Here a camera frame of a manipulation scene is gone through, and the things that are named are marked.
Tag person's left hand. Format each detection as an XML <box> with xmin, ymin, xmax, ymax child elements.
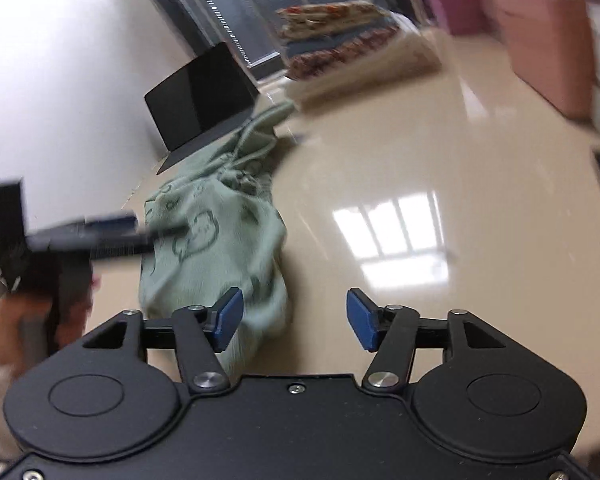
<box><xmin>0</xmin><ymin>276</ymin><xmax>100</xmax><ymax>378</ymax></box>

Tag green printed pants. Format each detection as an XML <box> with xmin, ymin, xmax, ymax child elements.
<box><xmin>140</xmin><ymin>101</ymin><xmax>296</xmax><ymax>376</ymax></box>

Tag pink storage box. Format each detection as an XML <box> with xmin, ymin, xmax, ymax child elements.
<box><xmin>494</xmin><ymin>0</ymin><xmax>596</xmax><ymax>122</ymax></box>

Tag stack of folded clothes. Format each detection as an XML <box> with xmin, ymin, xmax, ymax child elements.
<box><xmin>276</xmin><ymin>0</ymin><xmax>441</xmax><ymax>107</ymax></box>

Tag black tablet with keyboard cover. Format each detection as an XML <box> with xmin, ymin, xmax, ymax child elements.
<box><xmin>144</xmin><ymin>42</ymin><xmax>259</xmax><ymax>174</ymax></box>

